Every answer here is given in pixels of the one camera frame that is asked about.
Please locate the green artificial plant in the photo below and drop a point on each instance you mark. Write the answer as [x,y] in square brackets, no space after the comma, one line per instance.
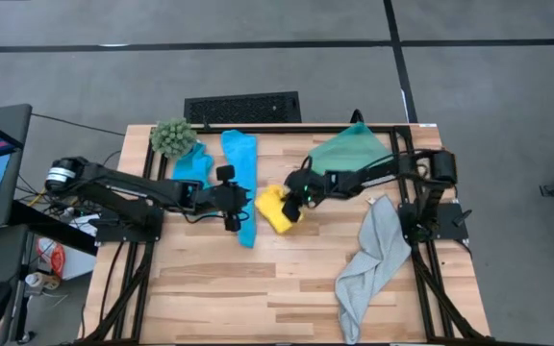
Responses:
[173,138]

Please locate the tape roll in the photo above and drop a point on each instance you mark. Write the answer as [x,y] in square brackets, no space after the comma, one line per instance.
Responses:
[39,281]

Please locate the green translucent plastic bin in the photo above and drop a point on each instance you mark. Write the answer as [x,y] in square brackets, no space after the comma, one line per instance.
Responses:
[349,149]

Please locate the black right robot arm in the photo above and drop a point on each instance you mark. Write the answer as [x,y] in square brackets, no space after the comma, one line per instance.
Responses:
[378,173]

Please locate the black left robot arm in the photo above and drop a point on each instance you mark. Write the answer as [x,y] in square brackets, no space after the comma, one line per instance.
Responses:
[128,190]

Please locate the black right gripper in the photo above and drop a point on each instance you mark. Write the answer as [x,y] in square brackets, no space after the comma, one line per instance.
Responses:
[310,187]

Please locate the white box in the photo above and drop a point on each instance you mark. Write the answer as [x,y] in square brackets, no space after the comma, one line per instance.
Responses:
[82,259]

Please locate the red and white package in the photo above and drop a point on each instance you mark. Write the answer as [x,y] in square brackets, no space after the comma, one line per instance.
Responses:
[53,257]

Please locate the black aluminium table frame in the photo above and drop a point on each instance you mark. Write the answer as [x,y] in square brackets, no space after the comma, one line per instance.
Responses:
[133,288]

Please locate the black keyboard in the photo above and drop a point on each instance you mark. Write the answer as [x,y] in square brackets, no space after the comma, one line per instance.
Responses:
[243,108]

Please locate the blue microfiber towel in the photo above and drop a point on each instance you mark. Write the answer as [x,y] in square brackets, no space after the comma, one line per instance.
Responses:
[241,154]
[193,165]

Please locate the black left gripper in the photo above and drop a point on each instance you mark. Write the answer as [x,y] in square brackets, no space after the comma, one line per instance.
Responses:
[226,199]

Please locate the grey microfiber towel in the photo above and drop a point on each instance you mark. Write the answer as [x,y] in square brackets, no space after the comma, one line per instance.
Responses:
[378,250]

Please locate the yellow microfiber towel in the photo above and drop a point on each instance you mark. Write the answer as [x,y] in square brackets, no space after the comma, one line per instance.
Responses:
[269,206]

